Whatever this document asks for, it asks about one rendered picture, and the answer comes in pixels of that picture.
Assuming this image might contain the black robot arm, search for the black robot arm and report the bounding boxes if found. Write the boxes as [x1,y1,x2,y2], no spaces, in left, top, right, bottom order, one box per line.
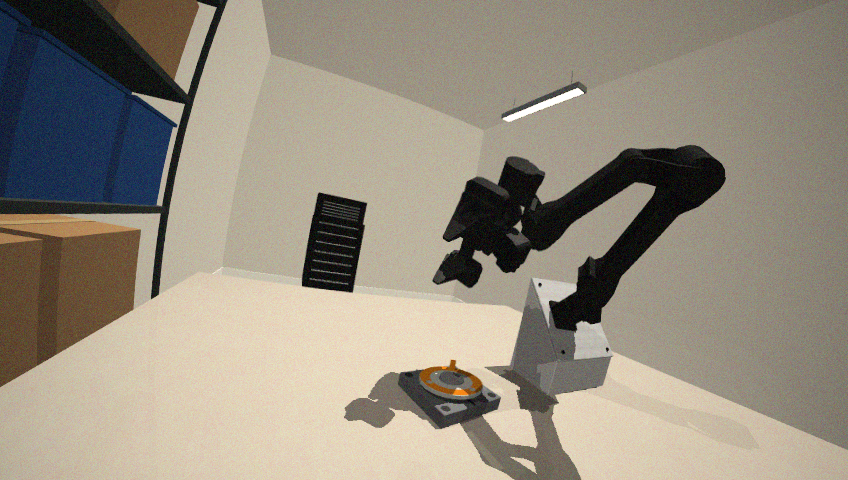
[482,145,726,331]

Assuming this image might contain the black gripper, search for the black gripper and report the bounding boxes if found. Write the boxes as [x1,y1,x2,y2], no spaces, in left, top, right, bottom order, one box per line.
[433,176,510,288]

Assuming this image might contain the orange round plate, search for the orange round plate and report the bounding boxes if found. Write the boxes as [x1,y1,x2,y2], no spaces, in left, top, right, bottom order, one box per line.
[419,359,483,400]

